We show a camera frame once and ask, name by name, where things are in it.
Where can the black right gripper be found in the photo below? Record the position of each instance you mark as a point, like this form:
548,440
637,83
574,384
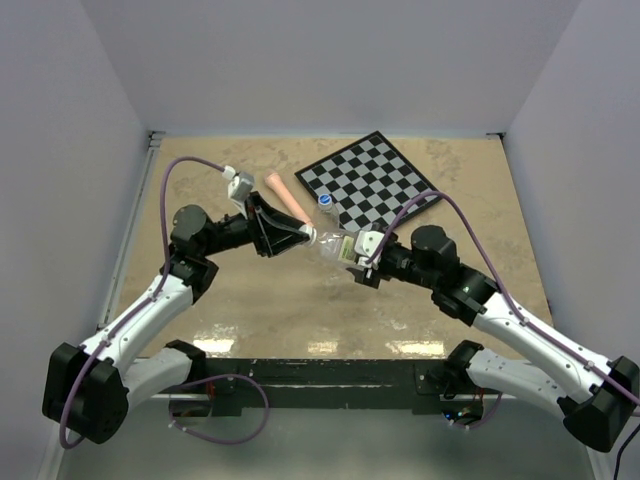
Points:
369,276

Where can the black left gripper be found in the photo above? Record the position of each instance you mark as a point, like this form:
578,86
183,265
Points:
263,222

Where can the clear plastic bottle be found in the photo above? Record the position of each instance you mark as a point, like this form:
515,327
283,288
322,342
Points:
326,220
335,248

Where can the blue white bottle cap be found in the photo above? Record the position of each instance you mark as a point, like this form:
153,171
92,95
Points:
325,200

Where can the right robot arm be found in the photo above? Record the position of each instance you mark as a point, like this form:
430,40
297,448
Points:
592,395

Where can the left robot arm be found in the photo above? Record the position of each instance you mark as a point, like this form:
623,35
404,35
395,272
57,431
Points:
90,388

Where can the black white checkerboard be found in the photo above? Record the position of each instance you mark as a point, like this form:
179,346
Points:
370,181

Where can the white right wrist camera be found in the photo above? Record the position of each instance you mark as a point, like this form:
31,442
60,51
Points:
368,247

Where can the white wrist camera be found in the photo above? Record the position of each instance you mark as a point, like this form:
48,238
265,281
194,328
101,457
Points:
368,247
240,183

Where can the pink cylindrical handle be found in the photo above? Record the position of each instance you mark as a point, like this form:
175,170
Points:
274,181

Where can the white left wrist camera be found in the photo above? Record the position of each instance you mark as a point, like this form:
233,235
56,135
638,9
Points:
240,183

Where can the aluminium frame rail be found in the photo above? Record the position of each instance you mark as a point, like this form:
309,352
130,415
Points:
54,452

